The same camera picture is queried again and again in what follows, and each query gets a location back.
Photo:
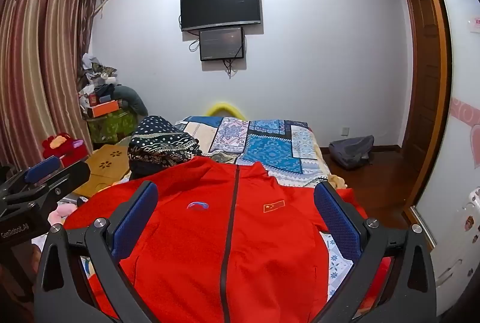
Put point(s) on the brown wooden door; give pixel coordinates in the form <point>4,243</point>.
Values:
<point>423,83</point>

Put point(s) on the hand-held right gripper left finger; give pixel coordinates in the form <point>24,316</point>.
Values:
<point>135,220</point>

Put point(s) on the pile of household clutter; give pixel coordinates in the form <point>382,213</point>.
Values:
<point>95,79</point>

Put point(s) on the orange box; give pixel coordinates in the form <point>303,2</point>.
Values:
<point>105,108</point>

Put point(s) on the pink soft cloth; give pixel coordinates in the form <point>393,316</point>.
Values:
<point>63,211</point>

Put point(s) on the green cloth-covered cabinet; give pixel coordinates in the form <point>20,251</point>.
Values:
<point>112,124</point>

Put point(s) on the small black wall monitor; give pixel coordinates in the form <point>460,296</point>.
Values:
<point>221,43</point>

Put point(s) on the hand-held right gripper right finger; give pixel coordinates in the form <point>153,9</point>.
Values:
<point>337,220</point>

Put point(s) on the blue patchwork bedsheet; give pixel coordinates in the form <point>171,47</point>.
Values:
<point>270,146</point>

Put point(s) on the grey backpack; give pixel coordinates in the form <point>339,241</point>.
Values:
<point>352,152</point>

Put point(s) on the red plush toy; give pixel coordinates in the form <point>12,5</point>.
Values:
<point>56,143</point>

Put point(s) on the striped brown curtain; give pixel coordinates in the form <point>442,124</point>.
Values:
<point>33,64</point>

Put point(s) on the beige fleece blanket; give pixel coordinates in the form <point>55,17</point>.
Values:
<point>336,182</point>

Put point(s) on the white sticker-covered cabinet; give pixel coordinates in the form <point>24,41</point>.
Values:
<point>465,251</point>

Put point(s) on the black wall television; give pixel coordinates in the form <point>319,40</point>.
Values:
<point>220,4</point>

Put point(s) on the navy patterned folded garment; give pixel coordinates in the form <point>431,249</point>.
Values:
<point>161,143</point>

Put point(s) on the white sliding wardrobe door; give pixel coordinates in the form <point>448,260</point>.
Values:
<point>461,64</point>

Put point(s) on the red zip jacket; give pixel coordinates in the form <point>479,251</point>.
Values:
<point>195,251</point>

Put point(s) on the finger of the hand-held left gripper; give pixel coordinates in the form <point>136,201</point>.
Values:
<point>43,167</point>
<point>73,173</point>

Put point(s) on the small wooden bed table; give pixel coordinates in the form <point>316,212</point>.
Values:
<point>105,161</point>

